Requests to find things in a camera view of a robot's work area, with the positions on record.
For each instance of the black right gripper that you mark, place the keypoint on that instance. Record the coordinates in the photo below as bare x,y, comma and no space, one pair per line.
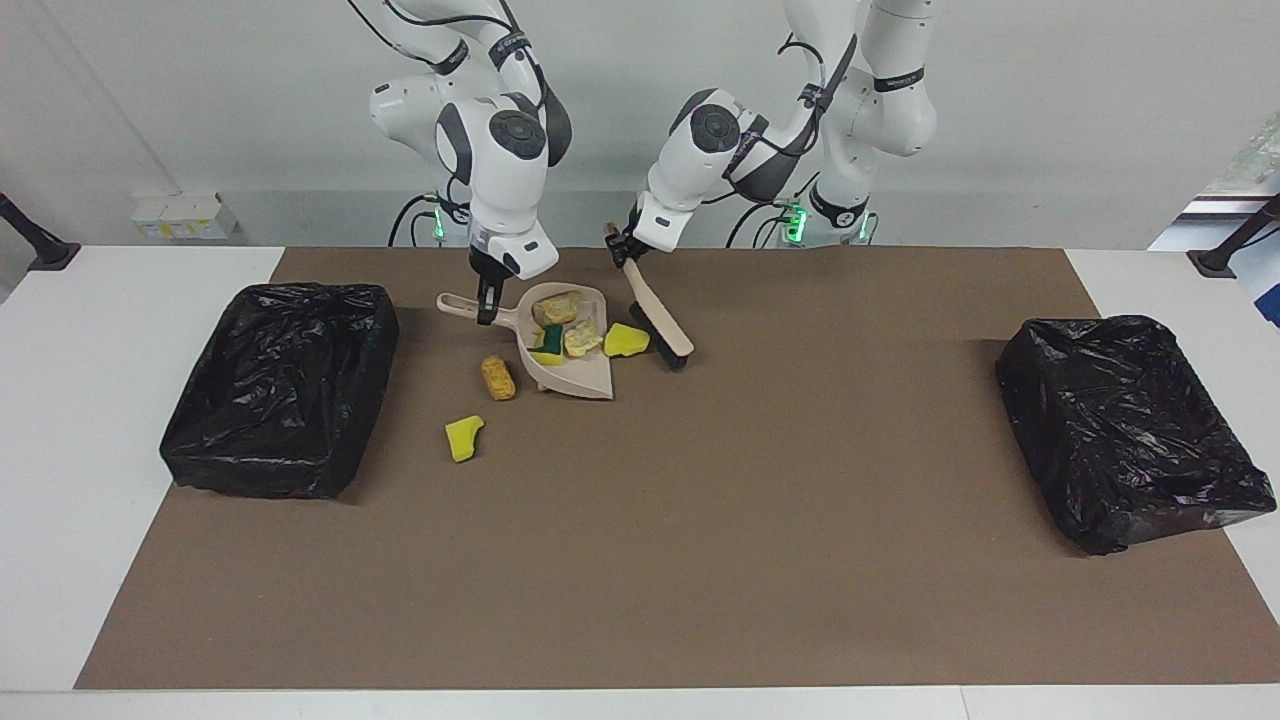
487,272

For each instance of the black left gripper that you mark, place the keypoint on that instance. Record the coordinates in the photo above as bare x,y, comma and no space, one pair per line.
636,248

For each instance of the striped orange croissant piece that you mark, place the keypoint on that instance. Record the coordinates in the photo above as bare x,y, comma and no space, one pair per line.
557,308

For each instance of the notched green yellow sponge piece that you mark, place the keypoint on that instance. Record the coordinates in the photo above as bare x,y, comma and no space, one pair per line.
550,345

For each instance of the beige hand brush black bristles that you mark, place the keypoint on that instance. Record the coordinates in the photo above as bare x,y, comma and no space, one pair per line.
660,315

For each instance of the pale yellow bread piece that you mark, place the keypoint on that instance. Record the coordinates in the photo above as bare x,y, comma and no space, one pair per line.
583,338

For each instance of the beige plastic dustpan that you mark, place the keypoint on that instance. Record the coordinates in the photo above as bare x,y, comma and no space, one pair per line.
585,378

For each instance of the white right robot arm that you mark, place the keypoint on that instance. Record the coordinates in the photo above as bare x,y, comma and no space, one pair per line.
500,180

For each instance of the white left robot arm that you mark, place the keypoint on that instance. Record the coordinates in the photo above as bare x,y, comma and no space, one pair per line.
700,170

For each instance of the black bag lined bin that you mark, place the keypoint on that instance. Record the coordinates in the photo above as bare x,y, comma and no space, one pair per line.
1120,440
280,400

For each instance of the orange brown bread piece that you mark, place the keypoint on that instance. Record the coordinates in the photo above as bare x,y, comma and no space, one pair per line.
498,380

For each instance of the brown table mat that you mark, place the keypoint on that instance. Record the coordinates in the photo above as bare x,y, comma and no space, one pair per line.
640,620

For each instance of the black stand foot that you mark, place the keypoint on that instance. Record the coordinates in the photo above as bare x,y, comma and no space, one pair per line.
1215,262
50,255

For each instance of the blue panel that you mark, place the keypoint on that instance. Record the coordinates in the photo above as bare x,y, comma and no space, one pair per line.
1265,295

